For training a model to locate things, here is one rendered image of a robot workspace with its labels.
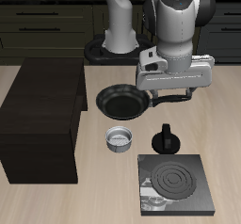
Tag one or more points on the black frying pan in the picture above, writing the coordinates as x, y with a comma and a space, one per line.
124, 104

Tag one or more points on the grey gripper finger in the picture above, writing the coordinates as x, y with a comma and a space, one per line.
191, 92
153, 93

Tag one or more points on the dark grey stove plate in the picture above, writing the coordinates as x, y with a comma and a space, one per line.
175, 184

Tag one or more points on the dark wooden cabinet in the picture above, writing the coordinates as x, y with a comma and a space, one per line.
40, 118

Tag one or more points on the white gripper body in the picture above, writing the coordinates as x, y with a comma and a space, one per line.
175, 78

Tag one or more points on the small grey fluted dish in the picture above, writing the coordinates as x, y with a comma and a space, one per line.
118, 138

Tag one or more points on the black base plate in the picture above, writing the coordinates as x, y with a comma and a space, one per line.
94, 52

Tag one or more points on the round black stove knob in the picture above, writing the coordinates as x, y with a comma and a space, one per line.
166, 141

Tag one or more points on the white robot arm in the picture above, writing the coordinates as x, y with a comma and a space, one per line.
120, 20

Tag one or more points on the dark kitchen cupboards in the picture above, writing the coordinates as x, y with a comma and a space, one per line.
47, 30

